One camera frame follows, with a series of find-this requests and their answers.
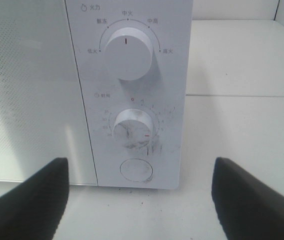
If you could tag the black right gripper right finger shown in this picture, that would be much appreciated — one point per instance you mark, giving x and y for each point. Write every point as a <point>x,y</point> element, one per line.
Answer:
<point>247,209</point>

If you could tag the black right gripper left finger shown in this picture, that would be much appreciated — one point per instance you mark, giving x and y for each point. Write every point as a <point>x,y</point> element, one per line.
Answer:
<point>33,210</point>

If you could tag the round white door button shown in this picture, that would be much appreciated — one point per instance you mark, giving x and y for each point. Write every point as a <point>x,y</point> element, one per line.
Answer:
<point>136,170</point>

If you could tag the white timer knob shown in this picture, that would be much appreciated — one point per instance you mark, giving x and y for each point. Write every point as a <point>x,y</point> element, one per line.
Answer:
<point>133,128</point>

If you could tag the white microwave door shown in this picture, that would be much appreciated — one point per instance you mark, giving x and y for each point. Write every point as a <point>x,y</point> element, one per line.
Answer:
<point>42,113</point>

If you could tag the white microwave oven body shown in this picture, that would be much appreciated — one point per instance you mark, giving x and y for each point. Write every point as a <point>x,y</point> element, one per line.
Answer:
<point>160,93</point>

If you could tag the upper white power knob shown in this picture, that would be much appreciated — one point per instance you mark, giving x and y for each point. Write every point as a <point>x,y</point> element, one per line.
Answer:
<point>128,54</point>

